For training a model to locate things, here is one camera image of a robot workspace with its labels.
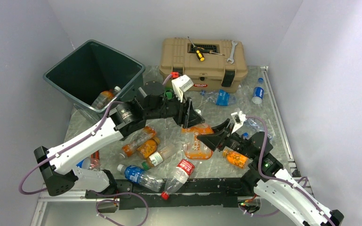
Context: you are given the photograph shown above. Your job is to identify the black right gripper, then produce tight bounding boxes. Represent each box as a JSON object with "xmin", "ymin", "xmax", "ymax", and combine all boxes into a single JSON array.
[{"xmin": 197, "ymin": 118, "xmax": 256, "ymax": 159}]

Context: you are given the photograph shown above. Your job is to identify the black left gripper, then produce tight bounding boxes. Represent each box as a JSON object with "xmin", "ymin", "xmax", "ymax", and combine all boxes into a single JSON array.
[{"xmin": 145, "ymin": 88, "xmax": 205, "ymax": 129}]

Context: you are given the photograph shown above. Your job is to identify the crushed orange label bottle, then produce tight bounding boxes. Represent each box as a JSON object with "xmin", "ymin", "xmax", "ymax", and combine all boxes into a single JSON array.
[{"xmin": 181, "ymin": 123, "xmax": 214, "ymax": 160}]

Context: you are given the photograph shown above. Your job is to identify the crushed Pepsi bottle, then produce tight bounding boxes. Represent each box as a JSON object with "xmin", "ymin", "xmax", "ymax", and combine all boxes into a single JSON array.
[{"xmin": 241, "ymin": 132, "xmax": 250, "ymax": 140}]

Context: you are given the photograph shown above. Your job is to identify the clear bottle red label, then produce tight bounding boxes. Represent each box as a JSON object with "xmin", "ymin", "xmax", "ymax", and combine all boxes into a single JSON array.
[{"xmin": 161, "ymin": 158, "xmax": 195, "ymax": 200}]

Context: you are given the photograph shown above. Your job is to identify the large orange label bottle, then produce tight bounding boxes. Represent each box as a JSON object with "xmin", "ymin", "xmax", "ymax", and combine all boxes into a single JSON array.
[{"xmin": 91, "ymin": 86, "xmax": 121, "ymax": 110}]

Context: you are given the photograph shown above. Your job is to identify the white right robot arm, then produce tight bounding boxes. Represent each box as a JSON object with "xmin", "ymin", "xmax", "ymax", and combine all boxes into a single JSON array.
[{"xmin": 197, "ymin": 120, "xmax": 345, "ymax": 226}]

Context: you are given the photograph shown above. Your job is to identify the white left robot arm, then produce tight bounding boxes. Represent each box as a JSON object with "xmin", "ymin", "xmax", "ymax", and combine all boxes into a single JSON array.
[{"xmin": 34, "ymin": 76, "xmax": 204, "ymax": 198}]

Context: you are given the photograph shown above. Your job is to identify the dark green plastic bin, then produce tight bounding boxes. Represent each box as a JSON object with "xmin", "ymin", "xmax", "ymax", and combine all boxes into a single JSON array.
[{"xmin": 43, "ymin": 40, "xmax": 145, "ymax": 123}]

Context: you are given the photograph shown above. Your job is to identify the orange juice bottle right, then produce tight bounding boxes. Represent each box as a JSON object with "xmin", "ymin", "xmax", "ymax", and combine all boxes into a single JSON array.
[{"xmin": 222, "ymin": 149, "xmax": 248, "ymax": 169}]

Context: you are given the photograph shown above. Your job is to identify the green plastic bottle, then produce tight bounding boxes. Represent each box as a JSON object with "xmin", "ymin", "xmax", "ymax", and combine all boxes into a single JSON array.
[{"xmin": 164, "ymin": 89, "xmax": 173, "ymax": 100}]

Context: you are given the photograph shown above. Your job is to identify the crushed blue label bottle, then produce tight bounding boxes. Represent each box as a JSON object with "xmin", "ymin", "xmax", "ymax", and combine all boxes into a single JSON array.
[{"xmin": 200, "ymin": 89, "xmax": 237, "ymax": 106}]

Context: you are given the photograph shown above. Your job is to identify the clear bottle blue cap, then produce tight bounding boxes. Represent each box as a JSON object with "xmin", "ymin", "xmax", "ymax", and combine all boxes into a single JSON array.
[{"xmin": 245, "ymin": 118, "xmax": 264, "ymax": 132}]

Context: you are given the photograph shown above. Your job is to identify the clear bottle orange label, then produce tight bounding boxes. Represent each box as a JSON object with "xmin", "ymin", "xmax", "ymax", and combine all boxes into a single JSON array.
[{"xmin": 119, "ymin": 126, "xmax": 156, "ymax": 159}]

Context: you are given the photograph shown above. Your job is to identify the tan plastic toolbox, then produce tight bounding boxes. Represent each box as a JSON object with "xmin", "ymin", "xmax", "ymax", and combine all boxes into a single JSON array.
[{"xmin": 158, "ymin": 38, "xmax": 248, "ymax": 93}]

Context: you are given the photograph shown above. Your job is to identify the orange juice bottle gold cap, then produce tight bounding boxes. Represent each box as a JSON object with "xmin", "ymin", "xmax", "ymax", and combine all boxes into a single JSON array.
[{"xmin": 137, "ymin": 137, "xmax": 160, "ymax": 160}]

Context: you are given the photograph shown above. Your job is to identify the blue label bottle far right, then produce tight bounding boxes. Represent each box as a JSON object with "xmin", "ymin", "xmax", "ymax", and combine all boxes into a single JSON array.
[{"xmin": 252, "ymin": 78, "xmax": 264, "ymax": 105}]

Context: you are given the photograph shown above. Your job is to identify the yellow black screwdriver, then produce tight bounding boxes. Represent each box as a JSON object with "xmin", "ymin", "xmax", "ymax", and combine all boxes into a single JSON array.
[{"xmin": 187, "ymin": 36, "xmax": 205, "ymax": 62}]

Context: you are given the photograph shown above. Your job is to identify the thin dark screwdriver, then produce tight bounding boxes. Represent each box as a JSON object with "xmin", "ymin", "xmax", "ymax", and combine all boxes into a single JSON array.
[{"xmin": 197, "ymin": 47, "xmax": 224, "ymax": 56}]

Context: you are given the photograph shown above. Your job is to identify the blue label water bottle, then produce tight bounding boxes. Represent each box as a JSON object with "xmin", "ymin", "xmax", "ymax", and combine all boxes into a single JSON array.
[{"xmin": 117, "ymin": 164, "xmax": 164, "ymax": 192}]

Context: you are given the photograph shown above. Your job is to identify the silver open-end wrench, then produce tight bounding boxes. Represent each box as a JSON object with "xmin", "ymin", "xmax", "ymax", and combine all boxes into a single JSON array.
[{"xmin": 227, "ymin": 40, "xmax": 238, "ymax": 64}]

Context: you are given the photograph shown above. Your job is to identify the Pepsi bottle at left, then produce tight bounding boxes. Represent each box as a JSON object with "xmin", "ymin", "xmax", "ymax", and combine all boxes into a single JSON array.
[{"xmin": 76, "ymin": 157, "xmax": 91, "ymax": 170}]

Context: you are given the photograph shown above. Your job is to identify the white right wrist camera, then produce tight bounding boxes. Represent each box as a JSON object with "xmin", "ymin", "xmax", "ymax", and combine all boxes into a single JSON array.
[{"xmin": 231, "ymin": 108, "xmax": 247, "ymax": 133}]

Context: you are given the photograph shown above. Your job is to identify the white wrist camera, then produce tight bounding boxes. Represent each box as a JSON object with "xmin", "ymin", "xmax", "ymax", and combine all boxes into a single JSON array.
[
  {"xmin": 172, "ymin": 75, "xmax": 194, "ymax": 103},
  {"xmin": 231, "ymin": 108, "xmax": 247, "ymax": 133}
]

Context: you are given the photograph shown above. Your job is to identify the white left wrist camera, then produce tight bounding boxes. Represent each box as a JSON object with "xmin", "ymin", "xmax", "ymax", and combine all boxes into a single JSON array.
[{"xmin": 172, "ymin": 75, "xmax": 194, "ymax": 103}]

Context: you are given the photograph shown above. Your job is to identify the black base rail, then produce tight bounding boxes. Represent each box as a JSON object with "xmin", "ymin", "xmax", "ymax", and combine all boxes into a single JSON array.
[{"xmin": 84, "ymin": 169, "xmax": 272, "ymax": 210}]

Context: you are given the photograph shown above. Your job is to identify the red handle adjustable wrench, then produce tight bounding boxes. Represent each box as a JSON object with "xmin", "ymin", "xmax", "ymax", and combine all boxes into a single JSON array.
[{"xmin": 90, "ymin": 151, "xmax": 101, "ymax": 171}]

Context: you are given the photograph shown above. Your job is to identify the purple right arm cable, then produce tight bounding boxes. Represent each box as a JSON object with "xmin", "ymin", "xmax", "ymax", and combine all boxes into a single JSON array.
[{"xmin": 247, "ymin": 116, "xmax": 338, "ymax": 226}]

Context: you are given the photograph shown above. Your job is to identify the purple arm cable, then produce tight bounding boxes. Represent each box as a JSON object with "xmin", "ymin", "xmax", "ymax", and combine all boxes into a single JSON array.
[
  {"xmin": 247, "ymin": 116, "xmax": 338, "ymax": 226},
  {"xmin": 18, "ymin": 73, "xmax": 174, "ymax": 195}
]

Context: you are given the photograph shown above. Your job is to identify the purple cable loop front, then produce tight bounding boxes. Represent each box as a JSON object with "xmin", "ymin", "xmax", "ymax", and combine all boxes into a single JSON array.
[{"xmin": 95, "ymin": 192, "xmax": 150, "ymax": 226}]

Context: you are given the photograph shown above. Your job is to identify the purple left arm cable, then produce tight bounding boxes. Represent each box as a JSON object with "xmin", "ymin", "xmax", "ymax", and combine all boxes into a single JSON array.
[{"xmin": 18, "ymin": 73, "xmax": 174, "ymax": 195}]

